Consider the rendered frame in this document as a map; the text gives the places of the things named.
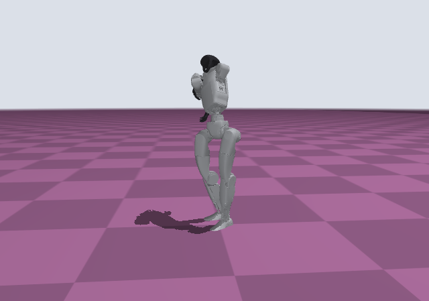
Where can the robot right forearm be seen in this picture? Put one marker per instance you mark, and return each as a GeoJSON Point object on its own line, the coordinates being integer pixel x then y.
{"type": "Point", "coordinates": [196, 75]}

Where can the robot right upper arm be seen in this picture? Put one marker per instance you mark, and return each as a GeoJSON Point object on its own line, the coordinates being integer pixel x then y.
{"type": "Point", "coordinates": [197, 84]}

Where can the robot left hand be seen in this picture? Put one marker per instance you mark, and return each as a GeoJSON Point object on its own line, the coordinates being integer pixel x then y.
{"type": "Point", "coordinates": [204, 118]}

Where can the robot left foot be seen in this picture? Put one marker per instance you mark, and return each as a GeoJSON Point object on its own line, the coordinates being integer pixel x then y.
{"type": "Point", "coordinates": [222, 225]}

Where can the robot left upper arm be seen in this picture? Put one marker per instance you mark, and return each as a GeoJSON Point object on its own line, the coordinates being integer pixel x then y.
{"type": "Point", "coordinates": [222, 70]}

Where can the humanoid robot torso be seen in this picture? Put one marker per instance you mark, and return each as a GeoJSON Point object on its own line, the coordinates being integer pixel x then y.
{"type": "Point", "coordinates": [214, 95]}

